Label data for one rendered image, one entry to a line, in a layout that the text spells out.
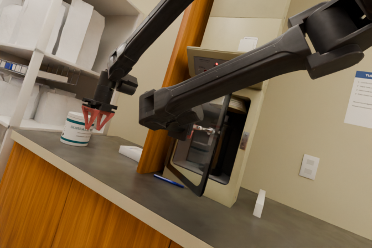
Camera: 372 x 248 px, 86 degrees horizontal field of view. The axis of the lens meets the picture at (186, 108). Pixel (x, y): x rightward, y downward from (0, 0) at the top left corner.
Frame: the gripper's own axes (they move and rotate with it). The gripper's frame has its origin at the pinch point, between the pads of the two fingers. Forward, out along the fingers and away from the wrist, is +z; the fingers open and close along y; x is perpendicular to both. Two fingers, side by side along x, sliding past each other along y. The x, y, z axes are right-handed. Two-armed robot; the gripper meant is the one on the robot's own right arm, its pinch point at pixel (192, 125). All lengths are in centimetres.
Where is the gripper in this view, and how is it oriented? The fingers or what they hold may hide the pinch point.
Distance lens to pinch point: 70.8
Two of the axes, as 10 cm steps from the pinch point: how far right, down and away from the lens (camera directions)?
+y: 2.8, -9.6, 0.5
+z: 4.3, 1.7, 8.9
